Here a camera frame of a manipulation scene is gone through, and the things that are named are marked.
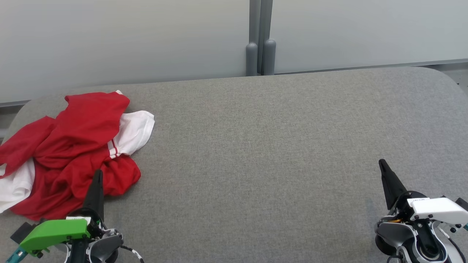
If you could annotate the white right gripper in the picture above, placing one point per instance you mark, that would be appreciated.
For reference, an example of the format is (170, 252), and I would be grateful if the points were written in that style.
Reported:
(435, 208)

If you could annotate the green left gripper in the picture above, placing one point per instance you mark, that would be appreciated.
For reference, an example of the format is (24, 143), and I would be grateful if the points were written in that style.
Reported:
(55, 232)

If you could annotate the red white basketball jersey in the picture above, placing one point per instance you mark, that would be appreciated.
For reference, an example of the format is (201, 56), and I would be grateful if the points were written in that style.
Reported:
(73, 146)

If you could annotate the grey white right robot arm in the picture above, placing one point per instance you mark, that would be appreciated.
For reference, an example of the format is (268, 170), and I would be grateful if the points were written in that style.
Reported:
(402, 233)

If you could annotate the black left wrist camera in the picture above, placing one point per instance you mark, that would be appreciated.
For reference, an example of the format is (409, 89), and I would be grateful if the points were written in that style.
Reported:
(20, 232)

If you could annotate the grey partition post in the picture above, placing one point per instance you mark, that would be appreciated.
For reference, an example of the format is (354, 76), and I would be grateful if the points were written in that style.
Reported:
(269, 56)
(251, 58)

